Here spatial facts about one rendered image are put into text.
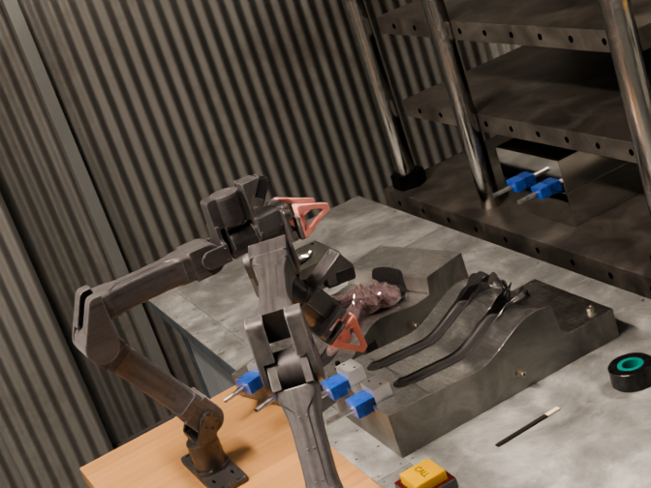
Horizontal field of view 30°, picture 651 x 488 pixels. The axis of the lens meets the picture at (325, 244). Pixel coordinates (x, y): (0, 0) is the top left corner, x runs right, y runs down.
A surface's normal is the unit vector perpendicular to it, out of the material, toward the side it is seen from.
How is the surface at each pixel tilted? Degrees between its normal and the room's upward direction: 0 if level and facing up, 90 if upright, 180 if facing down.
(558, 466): 0
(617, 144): 90
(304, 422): 53
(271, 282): 10
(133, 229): 90
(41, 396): 90
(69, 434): 90
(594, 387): 0
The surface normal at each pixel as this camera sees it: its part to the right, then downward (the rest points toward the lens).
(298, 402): -0.16, -0.26
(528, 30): -0.85, 0.41
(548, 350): 0.42, 0.19
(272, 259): -0.30, -0.81
